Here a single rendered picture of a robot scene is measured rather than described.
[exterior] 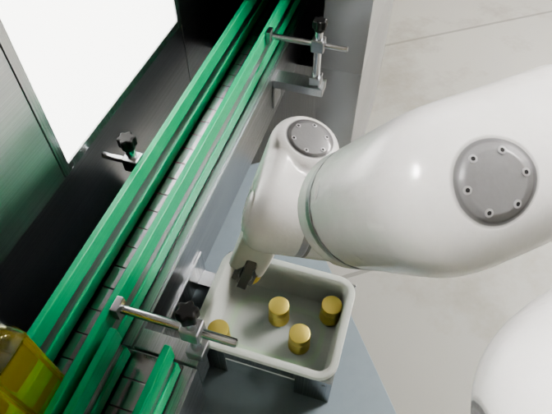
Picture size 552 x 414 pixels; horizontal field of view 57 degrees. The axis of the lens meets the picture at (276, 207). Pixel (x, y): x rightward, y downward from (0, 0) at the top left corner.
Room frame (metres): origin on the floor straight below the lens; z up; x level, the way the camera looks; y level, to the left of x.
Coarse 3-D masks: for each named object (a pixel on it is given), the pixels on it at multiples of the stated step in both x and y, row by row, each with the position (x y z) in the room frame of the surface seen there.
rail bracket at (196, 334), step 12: (120, 300) 0.31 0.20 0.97; (120, 312) 0.30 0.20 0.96; (132, 312) 0.30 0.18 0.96; (144, 312) 0.30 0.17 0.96; (180, 312) 0.27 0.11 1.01; (192, 312) 0.27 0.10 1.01; (168, 324) 0.28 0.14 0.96; (180, 324) 0.28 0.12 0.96; (192, 324) 0.26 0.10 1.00; (204, 324) 0.28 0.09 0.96; (180, 336) 0.27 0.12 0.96; (192, 336) 0.26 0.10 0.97; (204, 336) 0.26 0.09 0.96; (216, 336) 0.26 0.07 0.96; (228, 336) 0.26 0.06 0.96; (192, 348) 0.27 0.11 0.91; (204, 348) 0.27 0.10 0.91; (204, 360) 0.26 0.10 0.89
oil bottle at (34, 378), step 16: (0, 336) 0.21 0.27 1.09; (16, 336) 0.21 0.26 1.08; (0, 352) 0.19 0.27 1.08; (16, 352) 0.20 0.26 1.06; (32, 352) 0.21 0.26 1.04; (0, 368) 0.18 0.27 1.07; (16, 368) 0.19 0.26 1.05; (32, 368) 0.20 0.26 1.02; (48, 368) 0.21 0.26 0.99; (0, 384) 0.17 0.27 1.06; (16, 384) 0.18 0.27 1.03; (32, 384) 0.19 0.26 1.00; (48, 384) 0.20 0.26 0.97; (16, 400) 0.17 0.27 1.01; (32, 400) 0.18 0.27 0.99; (48, 400) 0.19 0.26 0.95
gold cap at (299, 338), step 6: (294, 324) 0.35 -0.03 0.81; (300, 324) 0.35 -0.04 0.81; (294, 330) 0.34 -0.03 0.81; (300, 330) 0.34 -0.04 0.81; (306, 330) 0.34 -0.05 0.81; (294, 336) 0.33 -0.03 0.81; (300, 336) 0.33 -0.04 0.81; (306, 336) 0.33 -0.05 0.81; (288, 342) 0.33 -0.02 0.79; (294, 342) 0.32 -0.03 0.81; (300, 342) 0.32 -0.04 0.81; (306, 342) 0.32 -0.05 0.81; (294, 348) 0.32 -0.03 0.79; (300, 348) 0.32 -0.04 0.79; (306, 348) 0.32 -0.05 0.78; (300, 354) 0.32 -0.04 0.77
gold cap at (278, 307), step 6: (270, 300) 0.39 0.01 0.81; (276, 300) 0.39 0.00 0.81; (282, 300) 0.39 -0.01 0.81; (270, 306) 0.38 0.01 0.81; (276, 306) 0.38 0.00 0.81; (282, 306) 0.38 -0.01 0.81; (288, 306) 0.38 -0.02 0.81; (270, 312) 0.37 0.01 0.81; (276, 312) 0.37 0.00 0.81; (282, 312) 0.37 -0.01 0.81; (288, 312) 0.38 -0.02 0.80; (270, 318) 0.37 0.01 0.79; (276, 318) 0.36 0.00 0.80; (282, 318) 0.37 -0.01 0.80; (288, 318) 0.38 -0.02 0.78; (276, 324) 0.36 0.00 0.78; (282, 324) 0.37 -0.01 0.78
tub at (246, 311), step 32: (224, 288) 0.41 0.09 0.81; (256, 288) 0.44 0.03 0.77; (288, 288) 0.43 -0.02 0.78; (320, 288) 0.41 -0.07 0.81; (352, 288) 0.40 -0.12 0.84; (256, 320) 0.38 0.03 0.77; (224, 352) 0.29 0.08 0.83; (256, 352) 0.32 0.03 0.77; (288, 352) 0.32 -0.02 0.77; (320, 352) 0.32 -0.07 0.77
